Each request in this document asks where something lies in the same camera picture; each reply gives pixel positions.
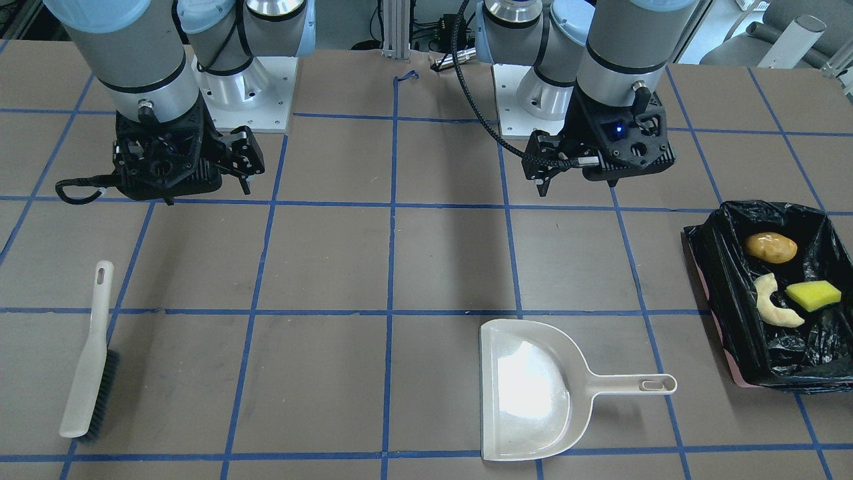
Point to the beige plastic dustpan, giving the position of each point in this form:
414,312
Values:
538,392

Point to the grey office chair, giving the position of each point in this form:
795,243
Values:
792,34

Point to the beige hand brush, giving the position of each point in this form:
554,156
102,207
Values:
96,368

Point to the beige toy food slice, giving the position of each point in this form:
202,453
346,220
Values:
765,286

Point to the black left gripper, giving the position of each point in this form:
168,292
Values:
572,135

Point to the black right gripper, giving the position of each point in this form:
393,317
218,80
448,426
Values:
238,154

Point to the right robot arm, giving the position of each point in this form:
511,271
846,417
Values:
187,80

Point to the bin with black bag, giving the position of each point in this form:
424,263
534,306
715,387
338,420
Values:
811,358

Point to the yellow toy pepper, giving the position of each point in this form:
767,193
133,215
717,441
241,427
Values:
771,247

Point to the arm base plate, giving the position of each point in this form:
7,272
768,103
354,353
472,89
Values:
260,96
526,102

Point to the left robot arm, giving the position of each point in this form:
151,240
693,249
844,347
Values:
611,55

